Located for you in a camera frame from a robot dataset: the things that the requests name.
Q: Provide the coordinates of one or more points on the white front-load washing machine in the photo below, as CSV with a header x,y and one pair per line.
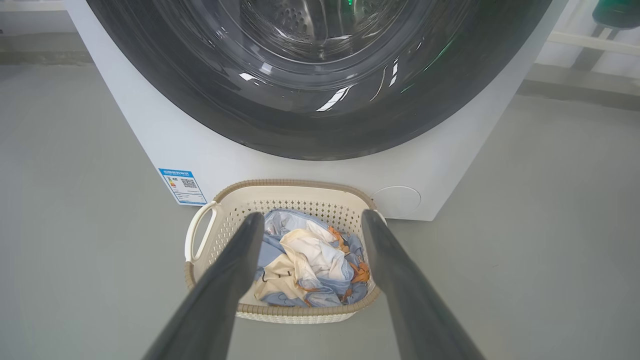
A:
x,y
200,145

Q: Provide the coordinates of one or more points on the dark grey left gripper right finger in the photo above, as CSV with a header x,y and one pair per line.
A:
x,y
410,300

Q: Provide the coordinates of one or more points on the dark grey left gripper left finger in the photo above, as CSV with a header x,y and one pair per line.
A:
x,y
215,300

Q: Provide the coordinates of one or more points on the round glass washing machine door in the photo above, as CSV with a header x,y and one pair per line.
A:
x,y
300,135

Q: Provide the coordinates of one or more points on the dark green round object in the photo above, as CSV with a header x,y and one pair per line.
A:
x,y
617,12

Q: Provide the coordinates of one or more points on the white frame rail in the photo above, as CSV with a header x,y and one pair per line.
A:
x,y
590,42

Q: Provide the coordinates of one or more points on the blue energy label sticker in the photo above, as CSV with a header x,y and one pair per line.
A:
x,y
182,186

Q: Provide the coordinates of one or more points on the cream perforated laundry basket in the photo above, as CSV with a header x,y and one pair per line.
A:
x,y
300,192

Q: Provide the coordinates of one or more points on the blue bear print garment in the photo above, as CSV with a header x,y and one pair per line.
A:
x,y
310,255
272,247

